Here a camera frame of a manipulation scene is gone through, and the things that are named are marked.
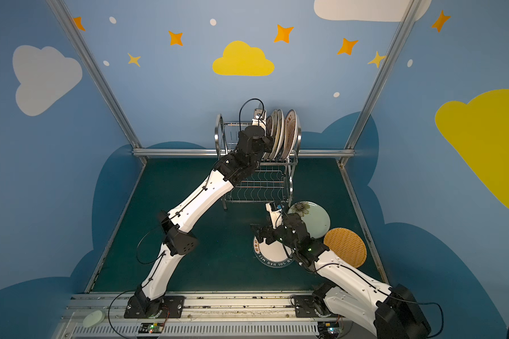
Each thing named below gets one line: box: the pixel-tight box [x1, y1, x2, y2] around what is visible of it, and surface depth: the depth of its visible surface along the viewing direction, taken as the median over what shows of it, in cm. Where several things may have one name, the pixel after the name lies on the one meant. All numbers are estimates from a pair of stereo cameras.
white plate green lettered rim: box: [253, 235, 295, 269], surface depth 86 cm
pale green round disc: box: [82, 310, 106, 328], surface depth 72 cm
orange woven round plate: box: [323, 227, 367, 269], surface depth 92 cm
